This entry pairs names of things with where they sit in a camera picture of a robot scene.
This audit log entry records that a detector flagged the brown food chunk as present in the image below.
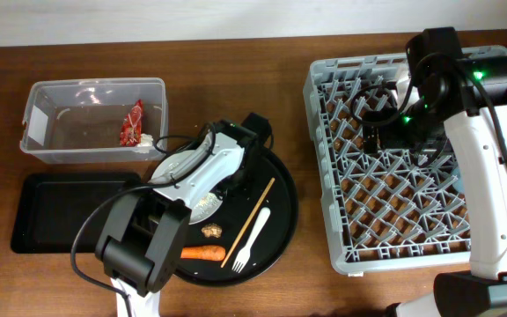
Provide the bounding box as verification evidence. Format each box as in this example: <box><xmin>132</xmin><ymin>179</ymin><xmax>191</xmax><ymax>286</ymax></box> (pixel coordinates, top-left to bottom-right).
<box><xmin>201</xmin><ymin>224</ymin><xmax>223</xmax><ymax>239</ymax></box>

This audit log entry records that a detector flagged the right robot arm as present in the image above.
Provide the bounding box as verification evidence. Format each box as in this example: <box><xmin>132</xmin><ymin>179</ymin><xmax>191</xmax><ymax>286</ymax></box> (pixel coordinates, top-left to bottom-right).
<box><xmin>357</xmin><ymin>27</ymin><xmax>507</xmax><ymax>316</ymax></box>

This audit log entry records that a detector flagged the clear plastic bin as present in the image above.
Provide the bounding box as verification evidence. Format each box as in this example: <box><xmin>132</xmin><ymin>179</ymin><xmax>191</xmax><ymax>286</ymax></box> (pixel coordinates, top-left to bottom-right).
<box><xmin>19</xmin><ymin>77</ymin><xmax>169</xmax><ymax>164</ymax></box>

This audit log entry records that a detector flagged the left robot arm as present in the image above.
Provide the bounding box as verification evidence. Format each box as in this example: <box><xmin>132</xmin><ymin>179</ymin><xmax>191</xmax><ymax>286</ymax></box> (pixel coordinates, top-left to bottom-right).
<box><xmin>95</xmin><ymin>114</ymin><xmax>272</xmax><ymax>316</ymax></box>

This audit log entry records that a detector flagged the white plastic fork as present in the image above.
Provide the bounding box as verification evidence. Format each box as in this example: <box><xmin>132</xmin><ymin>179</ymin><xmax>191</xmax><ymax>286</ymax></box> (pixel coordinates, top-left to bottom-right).
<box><xmin>231</xmin><ymin>207</ymin><xmax>271</xmax><ymax>273</ymax></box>

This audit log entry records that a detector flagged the grey dishwasher rack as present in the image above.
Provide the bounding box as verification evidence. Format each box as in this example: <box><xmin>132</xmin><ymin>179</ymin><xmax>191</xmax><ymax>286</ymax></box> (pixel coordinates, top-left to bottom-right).
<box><xmin>304</xmin><ymin>46</ymin><xmax>507</xmax><ymax>275</ymax></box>

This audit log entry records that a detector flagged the red snack wrapper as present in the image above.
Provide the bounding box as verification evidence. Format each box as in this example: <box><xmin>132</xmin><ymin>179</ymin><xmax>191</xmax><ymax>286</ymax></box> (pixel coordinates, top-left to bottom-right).
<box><xmin>120</xmin><ymin>100</ymin><xmax>144</xmax><ymax>147</ymax></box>

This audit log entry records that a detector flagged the white tissue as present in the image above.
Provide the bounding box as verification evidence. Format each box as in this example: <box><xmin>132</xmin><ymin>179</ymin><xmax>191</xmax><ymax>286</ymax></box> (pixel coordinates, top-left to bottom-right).
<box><xmin>136</xmin><ymin>134</ymin><xmax>154</xmax><ymax>153</ymax></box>

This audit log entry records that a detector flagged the grey plate with rice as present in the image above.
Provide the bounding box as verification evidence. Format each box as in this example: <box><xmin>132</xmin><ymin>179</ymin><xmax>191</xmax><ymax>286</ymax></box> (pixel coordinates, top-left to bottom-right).
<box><xmin>149</xmin><ymin>149</ymin><xmax>224</xmax><ymax>225</ymax></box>

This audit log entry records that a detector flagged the round black tray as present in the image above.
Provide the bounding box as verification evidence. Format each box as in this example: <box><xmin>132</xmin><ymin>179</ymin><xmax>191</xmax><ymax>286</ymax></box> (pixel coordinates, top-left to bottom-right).
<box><xmin>175</xmin><ymin>151</ymin><xmax>298</xmax><ymax>287</ymax></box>

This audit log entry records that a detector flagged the wooden chopstick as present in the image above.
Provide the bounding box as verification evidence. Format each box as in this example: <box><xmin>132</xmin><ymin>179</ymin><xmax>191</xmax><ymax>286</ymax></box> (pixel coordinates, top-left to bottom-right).
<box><xmin>220</xmin><ymin>177</ymin><xmax>275</xmax><ymax>268</ymax></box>

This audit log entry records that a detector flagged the orange carrot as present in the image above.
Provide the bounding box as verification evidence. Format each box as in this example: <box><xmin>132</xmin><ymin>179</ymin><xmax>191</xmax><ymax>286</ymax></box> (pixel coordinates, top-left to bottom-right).
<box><xmin>180</xmin><ymin>245</ymin><xmax>226</xmax><ymax>262</ymax></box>

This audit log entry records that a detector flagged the blue cup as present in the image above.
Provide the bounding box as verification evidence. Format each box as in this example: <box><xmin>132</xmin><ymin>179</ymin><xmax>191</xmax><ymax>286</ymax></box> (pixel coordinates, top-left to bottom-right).
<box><xmin>452</xmin><ymin>174</ymin><xmax>465</xmax><ymax>195</ymax></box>

